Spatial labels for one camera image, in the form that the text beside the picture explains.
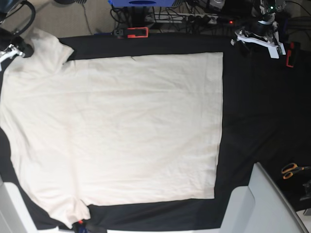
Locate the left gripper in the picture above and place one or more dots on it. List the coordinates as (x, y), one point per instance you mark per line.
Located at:
(263, 33)

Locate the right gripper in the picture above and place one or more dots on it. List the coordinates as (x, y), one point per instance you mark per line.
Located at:
(10, 48)

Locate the white T-shirt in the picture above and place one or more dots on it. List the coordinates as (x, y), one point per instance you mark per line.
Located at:
(112, 131)

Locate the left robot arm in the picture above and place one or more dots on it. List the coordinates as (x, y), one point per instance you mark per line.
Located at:
(263, 10)

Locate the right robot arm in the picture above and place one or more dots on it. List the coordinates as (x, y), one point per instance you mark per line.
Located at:
(9, 8)

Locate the white power strip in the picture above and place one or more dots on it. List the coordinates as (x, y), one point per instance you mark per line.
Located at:
(171, 17)

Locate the orange black clamp right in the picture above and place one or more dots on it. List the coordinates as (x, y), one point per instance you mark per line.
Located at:
(292, 54)

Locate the orange black clamp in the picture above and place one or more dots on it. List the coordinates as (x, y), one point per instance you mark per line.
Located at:
(292, 54)
(137, 32)

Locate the black table cloth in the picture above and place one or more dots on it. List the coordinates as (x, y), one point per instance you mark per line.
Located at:
(267, 119)

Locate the blue box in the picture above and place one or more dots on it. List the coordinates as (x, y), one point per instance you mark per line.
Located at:
(142, 3)

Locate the orange black clamp top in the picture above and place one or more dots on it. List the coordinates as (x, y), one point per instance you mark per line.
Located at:
(137, 32)

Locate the orange handled scissors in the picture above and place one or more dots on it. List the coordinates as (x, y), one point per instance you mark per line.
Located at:
(290, 169)

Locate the white frame left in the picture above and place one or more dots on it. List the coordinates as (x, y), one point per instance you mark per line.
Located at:
(14, 216)

